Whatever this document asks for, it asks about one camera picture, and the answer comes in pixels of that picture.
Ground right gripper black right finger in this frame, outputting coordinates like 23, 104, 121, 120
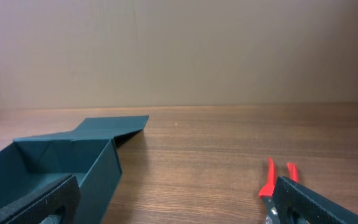
273, 176, 358, 224

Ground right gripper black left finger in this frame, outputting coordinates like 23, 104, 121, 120
0, 174, 81, 224

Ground red handled cutters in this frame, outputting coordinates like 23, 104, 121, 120
259, 157, 308, 224

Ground dark green open box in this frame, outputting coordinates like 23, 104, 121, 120
0, 115, 149, 223

